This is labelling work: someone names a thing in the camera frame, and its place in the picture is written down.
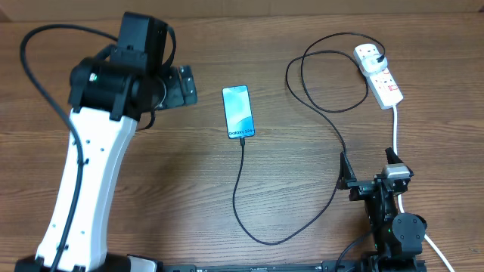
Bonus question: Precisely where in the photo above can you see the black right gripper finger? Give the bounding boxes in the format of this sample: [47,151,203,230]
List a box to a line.
[340,152,357,182]
[385,147,403,165]

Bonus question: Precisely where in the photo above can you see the Samsung Galaxy smartphone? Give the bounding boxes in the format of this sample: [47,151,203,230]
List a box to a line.
[222,85,256,139]

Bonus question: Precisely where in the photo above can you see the white power strip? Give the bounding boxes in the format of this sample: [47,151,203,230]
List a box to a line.
[353,44,404,110]

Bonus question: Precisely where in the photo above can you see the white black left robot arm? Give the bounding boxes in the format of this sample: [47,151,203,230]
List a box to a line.
[15,12,197,271]

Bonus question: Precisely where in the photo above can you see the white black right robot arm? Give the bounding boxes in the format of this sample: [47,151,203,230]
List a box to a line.
[334,147,427,271]

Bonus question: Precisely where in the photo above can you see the white USB charger plug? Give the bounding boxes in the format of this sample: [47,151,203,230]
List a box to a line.
[358,54,388,77]

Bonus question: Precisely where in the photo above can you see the white power strip cord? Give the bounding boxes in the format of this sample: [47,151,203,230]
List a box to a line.
[392,104,457,272]

